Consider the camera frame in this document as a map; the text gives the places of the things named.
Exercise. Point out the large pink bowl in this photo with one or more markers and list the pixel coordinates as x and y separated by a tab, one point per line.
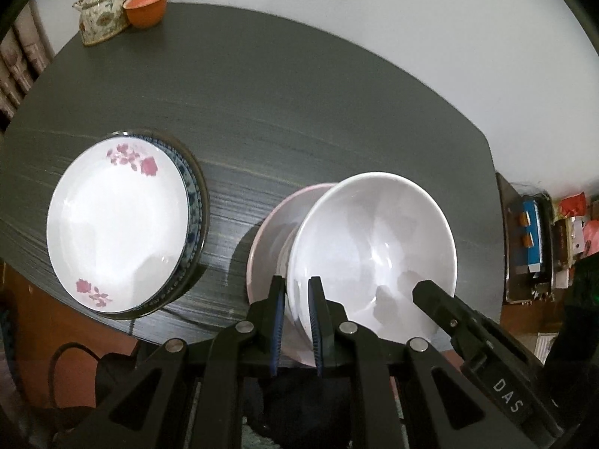
268	257

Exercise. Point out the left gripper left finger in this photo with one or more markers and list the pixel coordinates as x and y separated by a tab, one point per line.
189	395

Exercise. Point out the beige patterned curtain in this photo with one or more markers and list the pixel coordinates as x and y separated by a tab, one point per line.
25	54

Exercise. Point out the floral ceramic teapot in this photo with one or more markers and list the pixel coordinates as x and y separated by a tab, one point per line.
100	20

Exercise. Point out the large blue floral plate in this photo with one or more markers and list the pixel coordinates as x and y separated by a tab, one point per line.
198	271

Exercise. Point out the side shelf with clutter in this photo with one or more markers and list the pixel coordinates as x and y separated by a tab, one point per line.
543	239

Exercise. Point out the white bowl pink base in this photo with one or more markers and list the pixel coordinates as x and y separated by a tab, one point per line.
370	239

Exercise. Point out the orange lidded cup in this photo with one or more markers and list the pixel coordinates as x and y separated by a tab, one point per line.
144	14

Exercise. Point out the white plate pink flowers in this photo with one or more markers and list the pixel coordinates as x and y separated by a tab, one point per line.
118	224

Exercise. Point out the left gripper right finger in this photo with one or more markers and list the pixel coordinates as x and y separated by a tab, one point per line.
404	395

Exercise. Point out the small blue floral plate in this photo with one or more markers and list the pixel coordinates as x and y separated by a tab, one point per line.
197	223

